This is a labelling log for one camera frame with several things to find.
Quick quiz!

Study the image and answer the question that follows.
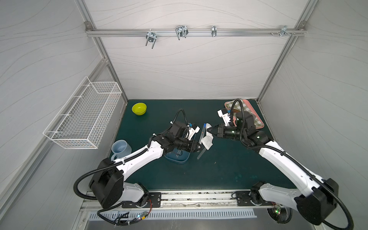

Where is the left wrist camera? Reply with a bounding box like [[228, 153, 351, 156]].
[[186, 123, 200, 140]]

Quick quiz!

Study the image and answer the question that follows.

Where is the clear test tube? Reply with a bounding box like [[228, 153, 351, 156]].
[[197, 148, 207, 160], [199, 123, 207, 144]]

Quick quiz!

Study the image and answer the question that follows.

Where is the green white checkered cloth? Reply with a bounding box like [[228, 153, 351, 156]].
[[225, 98, 264, 129]]

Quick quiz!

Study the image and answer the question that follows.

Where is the metal clamp hook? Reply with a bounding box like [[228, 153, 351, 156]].
[[175, 25, 188, 40], [270, 26, 296, 37], [211, 25, 217, 37], [145, 32, 157, 49]]

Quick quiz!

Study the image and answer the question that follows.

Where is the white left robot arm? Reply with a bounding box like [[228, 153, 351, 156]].
[[89, 122, 202, 209]]

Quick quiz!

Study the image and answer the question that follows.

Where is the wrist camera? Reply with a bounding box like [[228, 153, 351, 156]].
[[186, 123, 200, 140], [218, 108, 231, 127]]

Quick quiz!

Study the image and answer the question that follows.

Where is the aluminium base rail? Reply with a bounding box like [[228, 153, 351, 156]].
[[79, 188, 317, 210]]

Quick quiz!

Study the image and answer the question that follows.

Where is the white wire basket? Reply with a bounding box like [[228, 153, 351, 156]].
[[43, 76, 122, 150]]

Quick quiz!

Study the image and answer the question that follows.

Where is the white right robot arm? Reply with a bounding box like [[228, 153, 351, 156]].
[[207, 109, 342, 225]]

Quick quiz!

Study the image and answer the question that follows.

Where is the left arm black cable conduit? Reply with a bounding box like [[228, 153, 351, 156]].
[[73, 108, 189, 201]]

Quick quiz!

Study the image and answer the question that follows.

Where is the pink plastic tray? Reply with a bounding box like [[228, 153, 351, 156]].
[[224, 99, 265, 130]]

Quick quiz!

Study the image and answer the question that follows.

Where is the aluminium cross rail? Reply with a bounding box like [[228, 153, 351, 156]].
[[86, 28, 307, 37]]

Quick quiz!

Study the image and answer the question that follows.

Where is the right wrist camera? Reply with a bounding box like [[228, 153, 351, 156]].
[[218, 108, 231, 127]]

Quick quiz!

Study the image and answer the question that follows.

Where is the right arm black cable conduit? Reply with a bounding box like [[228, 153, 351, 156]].
[[229, 98, 354, 230]]

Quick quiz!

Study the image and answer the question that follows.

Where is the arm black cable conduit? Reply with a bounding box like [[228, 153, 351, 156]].
[[229, 98, 354, 230], [73, 108, 189, 201]]

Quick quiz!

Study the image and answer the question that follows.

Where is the yellow green bowl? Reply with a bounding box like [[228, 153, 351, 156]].
[[132, 103, 147, 116]]

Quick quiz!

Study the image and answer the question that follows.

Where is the white gauze wipe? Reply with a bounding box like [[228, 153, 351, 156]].
[[202, 123, 213, 150]]

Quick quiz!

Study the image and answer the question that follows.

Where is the blue plastic tub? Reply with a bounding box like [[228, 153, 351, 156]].
[[164, 150, 190, 164]]

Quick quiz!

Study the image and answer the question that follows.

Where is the light blue mug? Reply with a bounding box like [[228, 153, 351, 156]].
[[110, 140, 132, 161]]

